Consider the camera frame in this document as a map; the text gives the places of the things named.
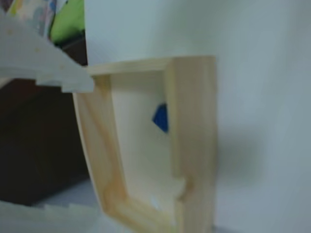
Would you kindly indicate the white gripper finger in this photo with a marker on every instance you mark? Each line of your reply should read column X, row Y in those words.
column 36, row 221
column 36, row 63

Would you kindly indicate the small blue cube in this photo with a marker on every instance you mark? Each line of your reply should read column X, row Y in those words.
column 160, row 119

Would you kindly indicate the light wooden open box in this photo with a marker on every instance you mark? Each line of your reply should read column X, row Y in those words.
column 194, row 121

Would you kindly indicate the bright green cloth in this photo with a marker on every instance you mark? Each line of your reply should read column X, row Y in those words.
column 70, row 21

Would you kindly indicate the dark brown wooden furniture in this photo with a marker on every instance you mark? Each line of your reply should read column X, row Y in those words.
column 36, row 145

